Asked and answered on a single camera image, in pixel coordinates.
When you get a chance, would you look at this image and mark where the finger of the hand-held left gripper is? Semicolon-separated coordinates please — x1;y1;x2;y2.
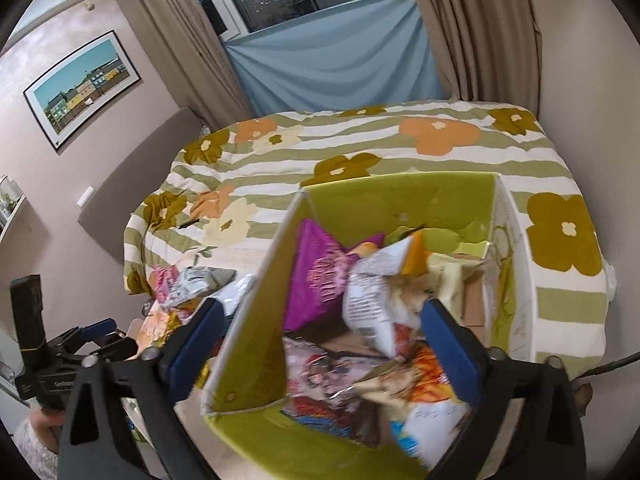
64;318;120;350
97;337;140;362

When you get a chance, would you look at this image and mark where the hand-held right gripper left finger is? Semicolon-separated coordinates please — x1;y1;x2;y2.
57;297;227;480

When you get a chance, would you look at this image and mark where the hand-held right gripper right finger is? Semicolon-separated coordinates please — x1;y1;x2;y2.
420;298;587;480

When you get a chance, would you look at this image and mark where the orange white snack packet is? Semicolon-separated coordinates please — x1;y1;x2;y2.
350;332;473;413

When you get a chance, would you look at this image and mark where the green cardboard box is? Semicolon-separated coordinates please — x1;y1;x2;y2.
202;171;542;480

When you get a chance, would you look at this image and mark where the cream snack packet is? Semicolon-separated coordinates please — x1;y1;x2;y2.
400;230;497;311

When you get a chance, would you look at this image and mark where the white black-print snack packet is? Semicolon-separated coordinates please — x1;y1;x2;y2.
342;239;426;357

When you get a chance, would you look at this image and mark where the pink cartoon snack packet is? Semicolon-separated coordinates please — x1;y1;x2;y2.
281;337;401;443

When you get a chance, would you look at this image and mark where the purple snack packet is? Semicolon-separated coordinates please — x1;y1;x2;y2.
282;220;387;333

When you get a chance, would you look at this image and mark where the person's left forearm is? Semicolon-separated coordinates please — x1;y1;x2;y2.
12;405;65;480

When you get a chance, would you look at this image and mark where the gold yellow snack packet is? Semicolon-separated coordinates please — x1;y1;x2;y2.
162;309;203;342

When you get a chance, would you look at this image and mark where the brown cardboard piece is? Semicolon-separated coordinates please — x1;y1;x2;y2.
459;267;490;330

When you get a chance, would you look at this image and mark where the silver grey snack packet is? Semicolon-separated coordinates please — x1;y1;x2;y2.
162;266;237;309

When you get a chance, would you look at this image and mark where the light blue white snack packet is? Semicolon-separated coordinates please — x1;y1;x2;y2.
219;274;257;317

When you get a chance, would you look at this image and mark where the pink striped snack packet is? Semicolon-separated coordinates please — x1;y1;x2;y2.
149;266;188;311

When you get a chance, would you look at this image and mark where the grey padded headboard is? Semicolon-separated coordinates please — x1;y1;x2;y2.
77;106;210;262

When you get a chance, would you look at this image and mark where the floral striped blanket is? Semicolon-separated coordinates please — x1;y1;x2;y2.
122;100;615;380

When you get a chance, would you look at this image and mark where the framed houses picture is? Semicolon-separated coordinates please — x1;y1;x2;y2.
22;30;142;153

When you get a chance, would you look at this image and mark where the beige curtain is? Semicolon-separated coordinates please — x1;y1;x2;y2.
402;0;544;112
112;0;252;135

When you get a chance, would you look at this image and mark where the light blue cloth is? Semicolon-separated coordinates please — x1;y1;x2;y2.
222;0;449;117

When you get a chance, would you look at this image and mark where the white wall shelf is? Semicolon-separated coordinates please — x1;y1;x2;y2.
0;174;27;243

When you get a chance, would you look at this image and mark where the black curved cable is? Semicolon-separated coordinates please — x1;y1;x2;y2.
570;352;640;383

